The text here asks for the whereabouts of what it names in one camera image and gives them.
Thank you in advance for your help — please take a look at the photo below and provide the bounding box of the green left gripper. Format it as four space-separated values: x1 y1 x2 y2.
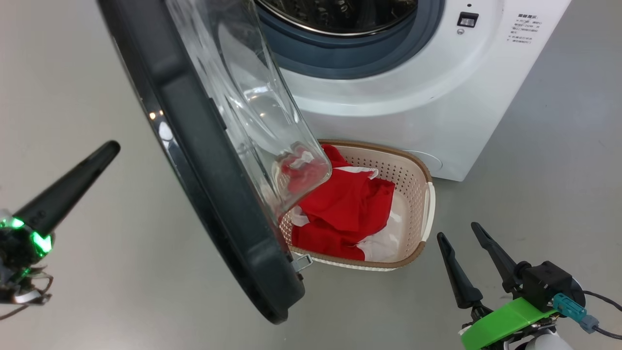
0 141 121 306

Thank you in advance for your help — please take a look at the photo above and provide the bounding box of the grey rubber door gasket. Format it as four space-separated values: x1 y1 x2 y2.
255 0 446 80

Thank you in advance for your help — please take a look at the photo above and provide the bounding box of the red and white garment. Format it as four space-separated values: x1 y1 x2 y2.
279 144 405 262

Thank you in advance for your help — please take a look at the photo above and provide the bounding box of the steel washing machine drum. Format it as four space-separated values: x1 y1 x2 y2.
255 0 418 37

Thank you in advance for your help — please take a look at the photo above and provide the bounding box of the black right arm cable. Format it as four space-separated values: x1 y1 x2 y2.
583 290 622 340

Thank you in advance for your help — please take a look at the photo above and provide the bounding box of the black round glass washer door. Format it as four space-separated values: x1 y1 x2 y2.
97 0 333 325

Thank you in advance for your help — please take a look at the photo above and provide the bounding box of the round white filter cover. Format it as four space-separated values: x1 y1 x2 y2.
413 150 444 172

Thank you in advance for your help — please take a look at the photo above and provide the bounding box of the teal right cable connector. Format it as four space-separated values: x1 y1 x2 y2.
553 293 599 334

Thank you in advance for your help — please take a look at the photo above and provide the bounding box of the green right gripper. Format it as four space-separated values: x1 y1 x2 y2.
436 222 559 350

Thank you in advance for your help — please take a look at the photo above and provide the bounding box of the white front-load washing machine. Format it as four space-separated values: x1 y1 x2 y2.
253 0 572 182

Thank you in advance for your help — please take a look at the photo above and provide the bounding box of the cream basket with brown rim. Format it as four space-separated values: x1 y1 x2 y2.
279 140 436 271

